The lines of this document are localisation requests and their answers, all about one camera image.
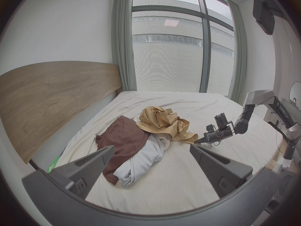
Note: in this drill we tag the bed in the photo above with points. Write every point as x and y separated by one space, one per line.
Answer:
152 196

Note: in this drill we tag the window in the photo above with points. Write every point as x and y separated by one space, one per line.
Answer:
164 67

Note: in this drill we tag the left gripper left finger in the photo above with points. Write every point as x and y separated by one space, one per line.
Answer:
89 167

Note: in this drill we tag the green printed package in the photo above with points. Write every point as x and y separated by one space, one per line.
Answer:
52 166

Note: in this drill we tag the brown garment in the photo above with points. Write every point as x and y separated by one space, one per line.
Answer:
122 138

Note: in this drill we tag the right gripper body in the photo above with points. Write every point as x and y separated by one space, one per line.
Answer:
212 136

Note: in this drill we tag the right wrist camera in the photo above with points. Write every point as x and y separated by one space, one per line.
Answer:
210 127

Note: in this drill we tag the pale grey garment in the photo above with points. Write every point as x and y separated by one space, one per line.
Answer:
138 166

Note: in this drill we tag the tan shorts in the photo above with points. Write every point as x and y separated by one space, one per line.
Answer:
164 121

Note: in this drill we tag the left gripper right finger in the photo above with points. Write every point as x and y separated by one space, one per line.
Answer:
218 173

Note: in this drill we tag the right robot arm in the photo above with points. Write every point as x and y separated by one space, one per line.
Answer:
258 96

